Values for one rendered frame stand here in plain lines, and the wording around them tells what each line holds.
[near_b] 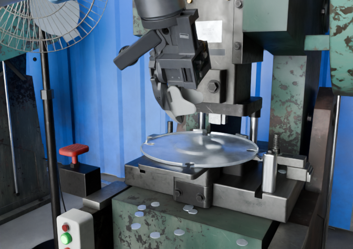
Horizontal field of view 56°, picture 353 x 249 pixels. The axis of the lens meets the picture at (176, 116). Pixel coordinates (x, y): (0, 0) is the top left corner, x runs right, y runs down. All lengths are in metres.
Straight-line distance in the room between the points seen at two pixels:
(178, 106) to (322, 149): 0.64
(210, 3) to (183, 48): 0.34
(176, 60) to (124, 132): 2.10
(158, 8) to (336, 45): 0.28
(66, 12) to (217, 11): 0.77
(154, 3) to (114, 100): 2.10
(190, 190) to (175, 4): 0.47
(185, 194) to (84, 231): 0.26
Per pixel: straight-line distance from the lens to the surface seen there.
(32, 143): 2.36
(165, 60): 0.52
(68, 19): 1.44
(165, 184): 0.89
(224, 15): 0.82
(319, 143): 1.12
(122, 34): 2.51
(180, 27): 0.51
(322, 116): 1.12
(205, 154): 0.77
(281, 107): 1.05
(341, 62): 0.61
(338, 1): 0.52
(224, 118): 0.91
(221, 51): 0.82
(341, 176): 2.09
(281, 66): 1.04
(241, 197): 0.81
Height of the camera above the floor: 1.02
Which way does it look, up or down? 11 degrees down
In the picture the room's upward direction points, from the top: straight up
